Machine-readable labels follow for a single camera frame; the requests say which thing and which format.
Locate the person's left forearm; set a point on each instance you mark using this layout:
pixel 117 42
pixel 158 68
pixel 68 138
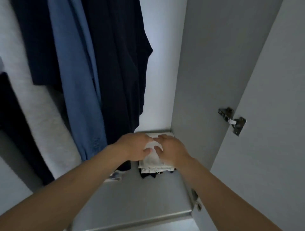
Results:
pixel 59 200

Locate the plain navy top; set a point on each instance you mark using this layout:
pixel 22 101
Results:
pixel 119 71

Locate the grey sweater red stitching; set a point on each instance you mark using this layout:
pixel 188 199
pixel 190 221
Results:
pixel 35 107

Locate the person's right hand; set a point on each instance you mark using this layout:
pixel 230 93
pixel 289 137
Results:
pixel 174 152

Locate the blue denim shirt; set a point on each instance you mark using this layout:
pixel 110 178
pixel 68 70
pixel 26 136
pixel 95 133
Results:
pixel 76 95

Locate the white wardrobe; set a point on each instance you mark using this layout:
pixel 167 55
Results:
pixel 238 59

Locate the light grey clothes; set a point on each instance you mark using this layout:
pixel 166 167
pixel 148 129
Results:
pixel 149 158

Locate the person's right forearm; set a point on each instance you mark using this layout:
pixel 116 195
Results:
pixel 226 204

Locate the person's left hand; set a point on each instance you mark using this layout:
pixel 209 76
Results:
pixel 133 146

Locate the navy Vacation logo t-shirt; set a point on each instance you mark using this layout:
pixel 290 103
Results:
pixel 35 47

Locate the black clothes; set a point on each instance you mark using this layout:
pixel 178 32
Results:
pixel 145 176

